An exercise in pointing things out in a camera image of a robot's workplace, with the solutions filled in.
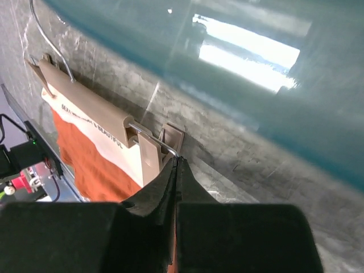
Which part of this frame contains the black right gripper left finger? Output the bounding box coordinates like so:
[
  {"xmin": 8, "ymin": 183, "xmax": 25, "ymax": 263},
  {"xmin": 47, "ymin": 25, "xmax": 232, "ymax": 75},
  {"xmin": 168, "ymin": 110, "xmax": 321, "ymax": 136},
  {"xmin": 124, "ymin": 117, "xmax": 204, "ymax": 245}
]
[{"xmin": 1, "ymin": 158, "xmax": 177, "ymax": 272}]

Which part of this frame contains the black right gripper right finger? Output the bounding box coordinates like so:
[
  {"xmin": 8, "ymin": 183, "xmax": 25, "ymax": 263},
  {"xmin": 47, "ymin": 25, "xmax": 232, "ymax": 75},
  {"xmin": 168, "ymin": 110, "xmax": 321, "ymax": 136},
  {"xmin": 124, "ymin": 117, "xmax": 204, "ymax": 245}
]
[{"xmin": 176, "ymin": 158, "xmax": 324, "ymax": 272}]

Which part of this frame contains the orange and cream underwear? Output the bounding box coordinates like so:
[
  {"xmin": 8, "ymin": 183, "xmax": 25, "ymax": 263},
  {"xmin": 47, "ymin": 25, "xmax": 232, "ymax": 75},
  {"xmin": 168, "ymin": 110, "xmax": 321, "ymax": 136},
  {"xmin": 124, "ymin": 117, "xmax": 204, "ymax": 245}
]
[{"xmin": 41, "ymin": 86, "xmax": 180, "ymax": 273}]

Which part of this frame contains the beige clip hanger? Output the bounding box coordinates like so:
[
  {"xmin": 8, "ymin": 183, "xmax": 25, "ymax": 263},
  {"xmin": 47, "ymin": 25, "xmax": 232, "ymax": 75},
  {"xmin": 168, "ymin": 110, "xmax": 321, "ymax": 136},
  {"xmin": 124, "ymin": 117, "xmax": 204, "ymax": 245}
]
[{"xmin": 24, "ymin": 0, "xmax": 185, "ymax": 187}]

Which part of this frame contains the teal plastic laundry basket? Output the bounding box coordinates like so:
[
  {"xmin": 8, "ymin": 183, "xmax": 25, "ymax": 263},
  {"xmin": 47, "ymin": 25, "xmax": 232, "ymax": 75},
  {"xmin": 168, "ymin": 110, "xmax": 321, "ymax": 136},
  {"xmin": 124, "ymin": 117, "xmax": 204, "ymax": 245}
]
[{"xmin": 47, "ymin": 1, "xmax": 363, "ymax": 190}]

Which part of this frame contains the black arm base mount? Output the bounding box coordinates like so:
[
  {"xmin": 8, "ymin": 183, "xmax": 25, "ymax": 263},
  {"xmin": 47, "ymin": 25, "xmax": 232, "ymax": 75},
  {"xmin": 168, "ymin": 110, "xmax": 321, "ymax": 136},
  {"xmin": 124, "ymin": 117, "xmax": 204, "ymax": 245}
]
[{"xmin": 1, "ymin": 114, "xmax": 63, "ymax": 183}]

